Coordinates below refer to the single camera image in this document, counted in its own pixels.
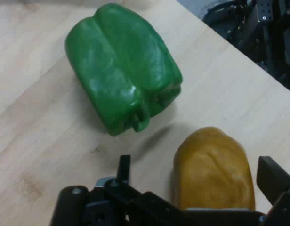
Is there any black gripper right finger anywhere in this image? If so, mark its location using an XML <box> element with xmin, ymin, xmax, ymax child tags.
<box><xmin>256</xmin><ymin>155</ymin><xmax>290</xmax><ymax>226</ymax></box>

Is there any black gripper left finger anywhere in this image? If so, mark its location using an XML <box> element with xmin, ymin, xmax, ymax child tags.
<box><xmin>50</xmin><ymin>154</ymin><xmax>183</xmax><ymax>226</ymax></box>

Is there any yellow-brown potato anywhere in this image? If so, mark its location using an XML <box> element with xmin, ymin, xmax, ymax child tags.
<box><xmin>172</xmin><ymin>126</ymin><xmax>256</xmax><ymax>211</ymax></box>

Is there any bamboo cutting board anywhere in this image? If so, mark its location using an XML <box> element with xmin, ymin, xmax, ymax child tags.
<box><xmin>0</xmin><ymin>0</ymin><xmax>290</xmax><ymax>226</ymax></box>

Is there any green bell pepper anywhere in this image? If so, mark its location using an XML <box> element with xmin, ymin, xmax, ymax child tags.
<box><xmin>64</xmin><ymin>2</ymin><xmax>184</xmax><ymax>137</ymax></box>

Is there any black machine on floor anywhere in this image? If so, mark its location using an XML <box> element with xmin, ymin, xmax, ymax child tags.
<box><xmin>202</xmin><ymin>0</ymin><xmax>290</xmax><ymax>95</ymax></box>

